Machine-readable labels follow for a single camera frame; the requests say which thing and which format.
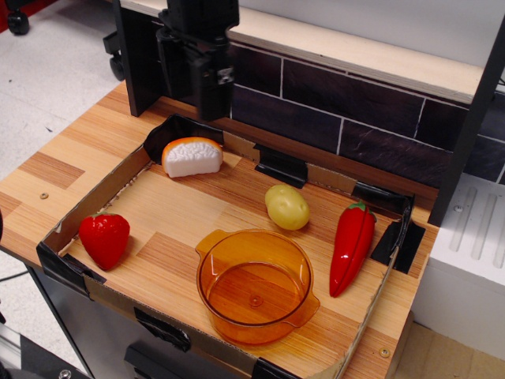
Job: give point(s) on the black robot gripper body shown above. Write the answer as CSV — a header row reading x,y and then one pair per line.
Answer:
x,y
193,30

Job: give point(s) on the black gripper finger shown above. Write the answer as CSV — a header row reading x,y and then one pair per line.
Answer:
x,y
214,89

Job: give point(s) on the white and orange toy sushi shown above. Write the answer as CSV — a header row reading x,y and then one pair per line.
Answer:
x,y
191,155

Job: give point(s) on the cardboard fence with black tape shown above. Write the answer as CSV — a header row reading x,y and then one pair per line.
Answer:
x,y
146,312

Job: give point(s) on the orange transparent plastic pot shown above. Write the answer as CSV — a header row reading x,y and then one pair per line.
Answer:
x,y
256,284

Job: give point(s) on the black shelf upright left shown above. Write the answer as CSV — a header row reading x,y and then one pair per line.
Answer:
x,y
144,77

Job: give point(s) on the black shelf upright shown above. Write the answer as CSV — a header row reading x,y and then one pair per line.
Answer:
x,y
144,77
470,128

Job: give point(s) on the black caster wheel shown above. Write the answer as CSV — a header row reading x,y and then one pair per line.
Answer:
x,y
112,47

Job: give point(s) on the yellow toy potato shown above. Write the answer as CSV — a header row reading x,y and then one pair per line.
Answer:
x,y
286,207

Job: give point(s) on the black chair caster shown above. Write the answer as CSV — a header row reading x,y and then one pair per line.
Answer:
x,y
17,23

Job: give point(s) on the red toy strawberry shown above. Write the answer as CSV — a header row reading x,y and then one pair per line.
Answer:
x,y
104,236

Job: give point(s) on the red toy chili pepper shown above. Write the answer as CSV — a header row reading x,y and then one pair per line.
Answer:
x,y
353,240

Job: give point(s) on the light wooden shelf board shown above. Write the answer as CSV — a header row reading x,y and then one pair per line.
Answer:
x,y
414,44

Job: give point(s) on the black shelf upright right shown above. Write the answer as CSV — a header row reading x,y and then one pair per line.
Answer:
x,y
470,128

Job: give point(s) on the white grooved cabinet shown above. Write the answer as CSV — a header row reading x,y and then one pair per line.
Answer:
x,y
461,294

